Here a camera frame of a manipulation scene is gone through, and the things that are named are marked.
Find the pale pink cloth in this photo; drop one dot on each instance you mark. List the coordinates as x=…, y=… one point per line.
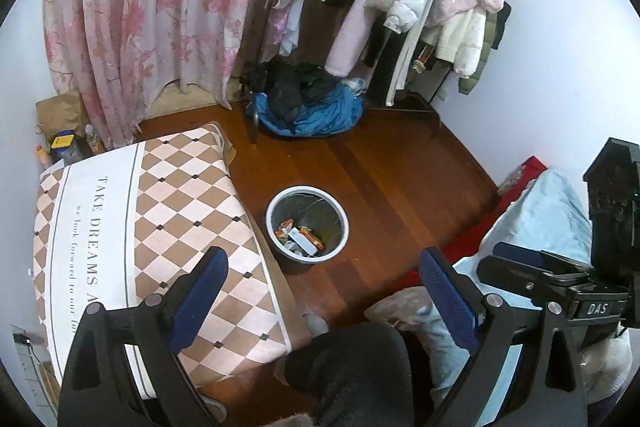
x=400, y=307

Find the pink floral curtain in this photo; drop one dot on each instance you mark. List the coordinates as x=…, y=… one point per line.
x=150, y=7

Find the brown paper bag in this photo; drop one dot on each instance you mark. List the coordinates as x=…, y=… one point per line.
x=60, y=112

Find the white power strip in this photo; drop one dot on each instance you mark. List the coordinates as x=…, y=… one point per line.
x=25, y=357

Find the red blanket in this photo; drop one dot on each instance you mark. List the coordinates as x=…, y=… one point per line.
x=467, y=246

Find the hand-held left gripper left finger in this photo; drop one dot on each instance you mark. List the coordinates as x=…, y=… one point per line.
x=200, y=297

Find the white rimmed trash bin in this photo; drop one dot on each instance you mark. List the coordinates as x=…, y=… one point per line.
x=327, y=214

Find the red orange snack packet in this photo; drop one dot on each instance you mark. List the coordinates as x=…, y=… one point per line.
x=285, y=228

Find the black clothes pile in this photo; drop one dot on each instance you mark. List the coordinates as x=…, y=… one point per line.
x=285, y=92

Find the person's grey sock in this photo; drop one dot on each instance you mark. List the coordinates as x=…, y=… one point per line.
x=315, y=324

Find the clear plastic bottle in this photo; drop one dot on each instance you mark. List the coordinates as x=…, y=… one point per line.
x=94, y=139

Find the black sock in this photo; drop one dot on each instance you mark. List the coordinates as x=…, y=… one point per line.
x=350, y=372

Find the black clothes rack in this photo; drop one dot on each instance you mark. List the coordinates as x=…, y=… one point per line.
x=425, y=107

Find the orange bottle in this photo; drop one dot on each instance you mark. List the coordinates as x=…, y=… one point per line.
x=42, y=155

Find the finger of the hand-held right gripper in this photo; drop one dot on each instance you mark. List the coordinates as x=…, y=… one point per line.
x=525, y=277
x=530, y=255

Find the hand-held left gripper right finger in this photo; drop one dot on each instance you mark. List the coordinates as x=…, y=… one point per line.
x=445, y=297

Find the olive green jacket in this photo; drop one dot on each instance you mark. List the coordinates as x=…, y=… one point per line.
x=480, y=67

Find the person's right forearm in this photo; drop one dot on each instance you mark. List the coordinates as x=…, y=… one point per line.
x=605, y=367

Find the pink brown checkered tablecloth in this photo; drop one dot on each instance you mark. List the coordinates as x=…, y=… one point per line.
x=175, y=187

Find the blue jacket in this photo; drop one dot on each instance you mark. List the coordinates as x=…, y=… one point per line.
x=320, y=117

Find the blue yellow container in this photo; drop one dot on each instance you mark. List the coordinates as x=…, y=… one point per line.
x=65, y=146

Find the black metal stand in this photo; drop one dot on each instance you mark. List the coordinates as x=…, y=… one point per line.
x=251, y=117

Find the cream fleece coat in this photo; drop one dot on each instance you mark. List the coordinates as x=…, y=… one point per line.
x=465, y=42

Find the white cardboard box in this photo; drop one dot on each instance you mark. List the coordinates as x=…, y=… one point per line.
x=305, y=242

